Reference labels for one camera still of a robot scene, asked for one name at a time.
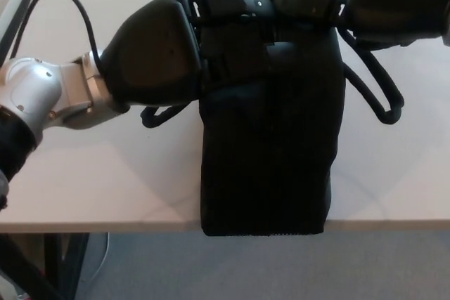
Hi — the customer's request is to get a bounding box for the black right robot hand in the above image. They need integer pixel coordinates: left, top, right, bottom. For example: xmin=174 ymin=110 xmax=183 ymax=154
xmin=262 ymin=0 xmax=450 ymax=50

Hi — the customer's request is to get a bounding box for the black fabric lunch bag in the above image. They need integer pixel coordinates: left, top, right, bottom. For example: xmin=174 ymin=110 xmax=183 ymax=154
xmin=139 ymin=15 xmax=406 ymax=238

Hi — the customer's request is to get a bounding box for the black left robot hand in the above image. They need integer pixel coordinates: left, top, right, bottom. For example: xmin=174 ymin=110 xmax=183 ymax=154
xmin=98 ymin=0 xmax=277 ymax=110

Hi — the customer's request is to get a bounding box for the black desk frame leg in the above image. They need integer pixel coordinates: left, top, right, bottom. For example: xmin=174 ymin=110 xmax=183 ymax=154
xmin=0 ymin=233 xmax=91 ymax=300

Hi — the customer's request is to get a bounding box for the thin white floor cable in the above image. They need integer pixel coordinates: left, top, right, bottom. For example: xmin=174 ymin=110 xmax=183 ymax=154
xmin=93 ymin=233 xmax=111 ymax=300

